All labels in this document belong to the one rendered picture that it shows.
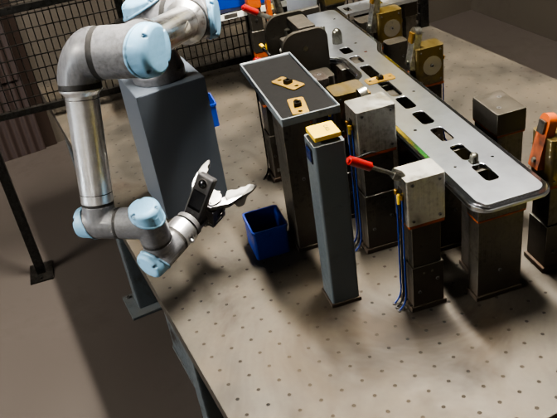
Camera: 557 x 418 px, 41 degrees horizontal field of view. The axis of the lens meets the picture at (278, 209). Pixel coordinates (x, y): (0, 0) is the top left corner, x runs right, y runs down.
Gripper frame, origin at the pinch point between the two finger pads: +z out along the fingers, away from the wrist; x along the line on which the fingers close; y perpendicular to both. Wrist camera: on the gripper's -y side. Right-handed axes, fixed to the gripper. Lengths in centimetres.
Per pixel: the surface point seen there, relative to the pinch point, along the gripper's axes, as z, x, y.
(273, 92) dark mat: 7.9, 6.5, -24.7
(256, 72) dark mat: 16.1, -3.8, -19.9
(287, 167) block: 3.9, 13.9, -6.2
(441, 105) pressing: 41, 38, -12
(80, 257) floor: 14, -95, 134
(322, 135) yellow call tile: -5.9, 27.1, -34.0
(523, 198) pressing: 8, 68, -28
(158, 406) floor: -33, -9, 97
